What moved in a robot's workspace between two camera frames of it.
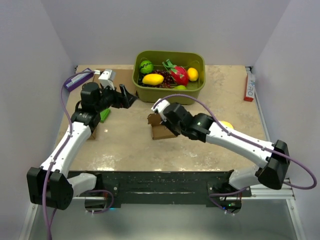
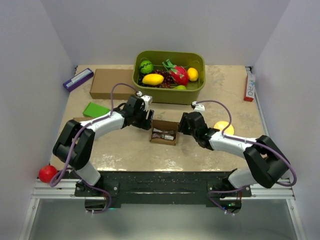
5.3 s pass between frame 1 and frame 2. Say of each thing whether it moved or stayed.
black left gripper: moved
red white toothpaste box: stayed
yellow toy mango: stayed
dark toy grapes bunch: stayed
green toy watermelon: stayed
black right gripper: moved
